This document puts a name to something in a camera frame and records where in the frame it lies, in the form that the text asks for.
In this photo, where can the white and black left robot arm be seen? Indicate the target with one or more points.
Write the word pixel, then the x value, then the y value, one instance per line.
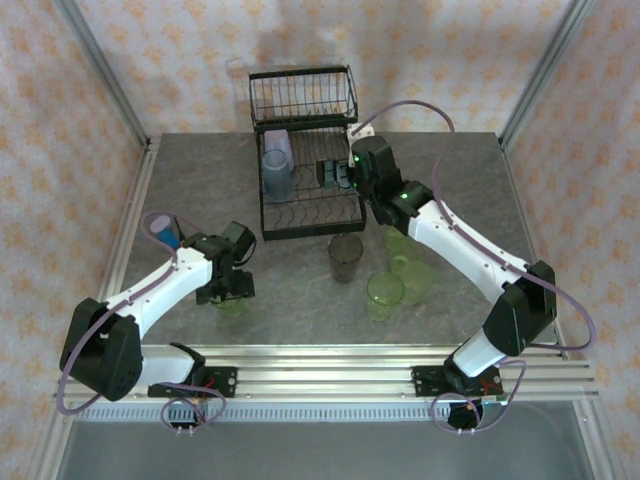
pixel 165 285

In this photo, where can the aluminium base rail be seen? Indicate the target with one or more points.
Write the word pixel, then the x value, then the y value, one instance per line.
pixel 320 372

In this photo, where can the small blue cylinder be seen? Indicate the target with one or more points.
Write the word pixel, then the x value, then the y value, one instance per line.
pixel 166 234

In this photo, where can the blue plastic cup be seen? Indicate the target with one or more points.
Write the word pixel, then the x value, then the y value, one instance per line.
pixel 277 180

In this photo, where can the purple plastic cup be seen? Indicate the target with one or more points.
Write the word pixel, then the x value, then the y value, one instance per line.
pixel 277 142

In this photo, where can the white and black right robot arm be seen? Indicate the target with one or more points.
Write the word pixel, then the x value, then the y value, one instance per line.
pixel 465 250

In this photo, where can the grey metal panel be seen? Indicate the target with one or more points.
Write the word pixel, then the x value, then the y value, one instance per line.
pixel 325 450

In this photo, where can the green plastic cup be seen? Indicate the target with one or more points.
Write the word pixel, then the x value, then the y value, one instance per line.
pixel 417 285
pixel 231 307
pixel 384 297
pixel 398 240

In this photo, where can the aluminium table side rail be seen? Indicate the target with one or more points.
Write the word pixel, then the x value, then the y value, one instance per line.
pixel 530 235
pixel 135 200

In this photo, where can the aluminium frame post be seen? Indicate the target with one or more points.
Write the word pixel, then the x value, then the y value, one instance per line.
pixel 545 70
pixel 100 65

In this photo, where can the dark grey plastic cup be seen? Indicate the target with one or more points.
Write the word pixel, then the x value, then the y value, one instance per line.
pixel 345 260

